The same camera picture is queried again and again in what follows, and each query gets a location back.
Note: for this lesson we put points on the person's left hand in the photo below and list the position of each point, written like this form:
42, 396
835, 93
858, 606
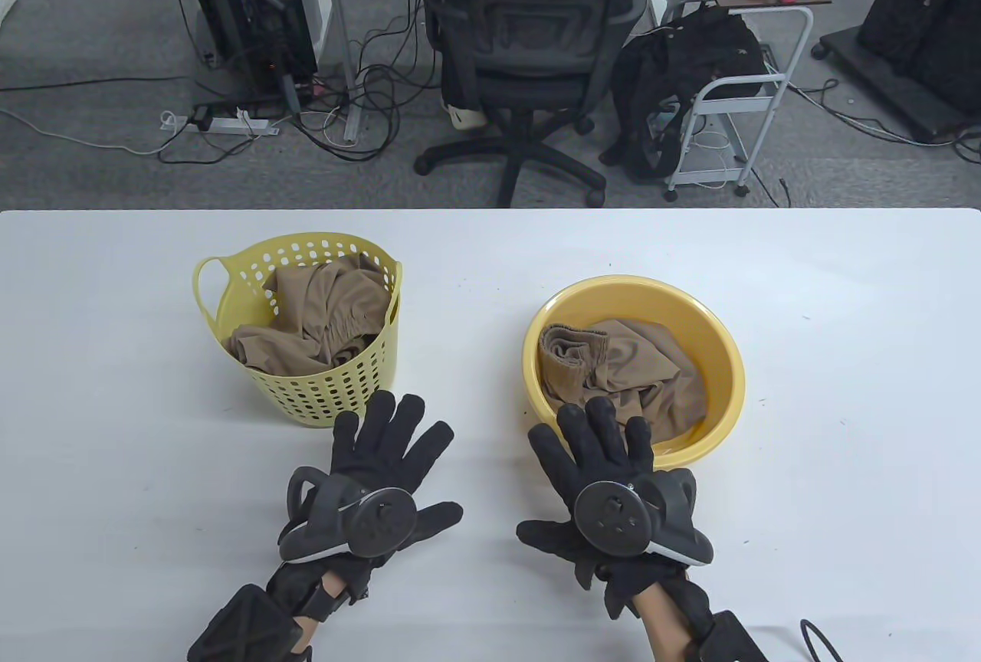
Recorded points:
383, 447

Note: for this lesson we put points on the person's right hand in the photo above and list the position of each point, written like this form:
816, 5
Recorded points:
598, 455

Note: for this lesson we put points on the black handheld controller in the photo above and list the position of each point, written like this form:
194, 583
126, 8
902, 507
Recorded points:
613, 520
383, 524

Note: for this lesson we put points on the tan shorts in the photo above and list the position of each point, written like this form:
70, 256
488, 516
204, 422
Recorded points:
322, 309
636, 371

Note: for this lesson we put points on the black lattice forearm brace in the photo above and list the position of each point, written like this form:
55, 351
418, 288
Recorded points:
241, 627

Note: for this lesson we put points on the person's left forearm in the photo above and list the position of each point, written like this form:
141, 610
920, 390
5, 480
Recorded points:
303, 631

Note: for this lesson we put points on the yellow round plastic basin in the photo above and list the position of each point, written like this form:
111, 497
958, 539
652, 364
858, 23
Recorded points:
567, 302

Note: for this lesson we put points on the yellow perforated plastic basket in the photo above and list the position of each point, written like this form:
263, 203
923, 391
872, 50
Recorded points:
230, 302

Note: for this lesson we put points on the black box wrist device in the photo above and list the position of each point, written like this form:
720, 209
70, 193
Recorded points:
732, 643

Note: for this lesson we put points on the white power strip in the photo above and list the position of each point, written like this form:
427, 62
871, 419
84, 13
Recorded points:
237, 126

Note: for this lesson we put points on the black power adapter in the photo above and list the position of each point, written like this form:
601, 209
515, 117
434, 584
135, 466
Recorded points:
202, 118

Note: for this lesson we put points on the black backpack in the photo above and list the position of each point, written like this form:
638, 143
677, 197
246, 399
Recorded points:
690, 57

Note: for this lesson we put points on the black mesh office chair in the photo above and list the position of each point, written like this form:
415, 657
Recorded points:
536, 41

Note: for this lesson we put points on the grey metal desk leg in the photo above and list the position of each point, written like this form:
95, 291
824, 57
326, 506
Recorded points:
339, 3

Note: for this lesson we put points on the black computer tower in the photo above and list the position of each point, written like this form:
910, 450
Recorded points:
253, 3

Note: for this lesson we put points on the black cabinet on casters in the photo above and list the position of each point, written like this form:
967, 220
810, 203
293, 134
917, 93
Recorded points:
920, 18

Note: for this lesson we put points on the white furniture foot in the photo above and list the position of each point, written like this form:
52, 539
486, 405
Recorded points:
6, 7

